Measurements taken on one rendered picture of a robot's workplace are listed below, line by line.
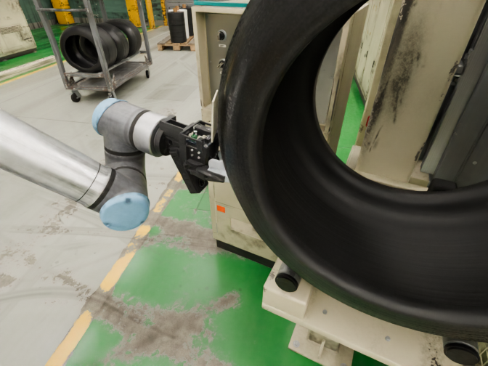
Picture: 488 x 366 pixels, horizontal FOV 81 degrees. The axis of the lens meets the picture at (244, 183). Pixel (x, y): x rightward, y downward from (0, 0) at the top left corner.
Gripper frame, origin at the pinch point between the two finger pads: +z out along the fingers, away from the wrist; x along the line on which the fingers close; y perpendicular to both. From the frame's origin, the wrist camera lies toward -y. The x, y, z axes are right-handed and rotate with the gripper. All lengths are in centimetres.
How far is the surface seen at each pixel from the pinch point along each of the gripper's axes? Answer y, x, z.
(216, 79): -7, 60, -42
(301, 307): -16.3, -10.1, 18.5
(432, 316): -0.2, -12.1, 33.9
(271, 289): -15.8, -9.9, 12.1
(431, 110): 13.7, 26.8, 28.2
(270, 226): 3.4, -12.2, 9.3
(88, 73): -102, 192, -291
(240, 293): -105, 36, -7
